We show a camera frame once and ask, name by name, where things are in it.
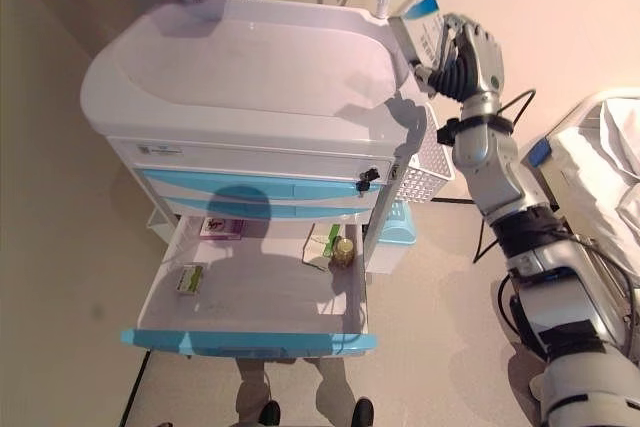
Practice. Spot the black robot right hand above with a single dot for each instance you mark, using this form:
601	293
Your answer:
475	62

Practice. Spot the blue white medicine box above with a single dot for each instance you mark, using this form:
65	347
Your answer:
422	22

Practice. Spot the blue front cart drawer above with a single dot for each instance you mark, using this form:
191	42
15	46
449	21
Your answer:
175	182
320	209
260	297

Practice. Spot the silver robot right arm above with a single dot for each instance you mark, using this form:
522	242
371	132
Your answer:
540	247

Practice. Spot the tall green white medicine box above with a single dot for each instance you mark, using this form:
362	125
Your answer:
317	244

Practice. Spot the pink medicine box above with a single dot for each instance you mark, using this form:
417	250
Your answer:
220	228

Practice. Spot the small green medicine box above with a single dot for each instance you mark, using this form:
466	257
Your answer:
190	278

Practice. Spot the blue bed corner bumper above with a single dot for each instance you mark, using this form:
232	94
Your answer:
540	153

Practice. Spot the white lattice basket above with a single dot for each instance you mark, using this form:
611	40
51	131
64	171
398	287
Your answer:
425	172

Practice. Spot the silver cart latch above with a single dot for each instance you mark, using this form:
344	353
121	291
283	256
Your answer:
393	172

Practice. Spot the black cart keys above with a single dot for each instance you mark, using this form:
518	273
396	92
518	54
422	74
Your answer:
366	181

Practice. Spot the white sheeted mattress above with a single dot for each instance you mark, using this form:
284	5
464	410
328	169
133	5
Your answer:
600	172

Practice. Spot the white bin blue lid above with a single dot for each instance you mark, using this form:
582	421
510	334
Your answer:
395	242

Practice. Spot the gold capped bottle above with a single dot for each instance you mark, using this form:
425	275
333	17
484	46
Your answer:
342	252

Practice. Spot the white blue medical cart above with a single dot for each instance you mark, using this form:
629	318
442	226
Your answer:
240	92

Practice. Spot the grey robot right leg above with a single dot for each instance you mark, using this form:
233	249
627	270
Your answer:
363	414

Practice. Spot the grey robot leg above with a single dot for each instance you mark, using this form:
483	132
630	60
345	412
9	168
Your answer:
363	414
270	416

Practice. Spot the grey robot left leg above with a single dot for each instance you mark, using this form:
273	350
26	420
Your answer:
270	416

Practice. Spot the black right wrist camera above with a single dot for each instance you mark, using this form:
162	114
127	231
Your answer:
446	132

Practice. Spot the cream hospital bed frame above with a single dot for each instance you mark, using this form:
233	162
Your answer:
575	122

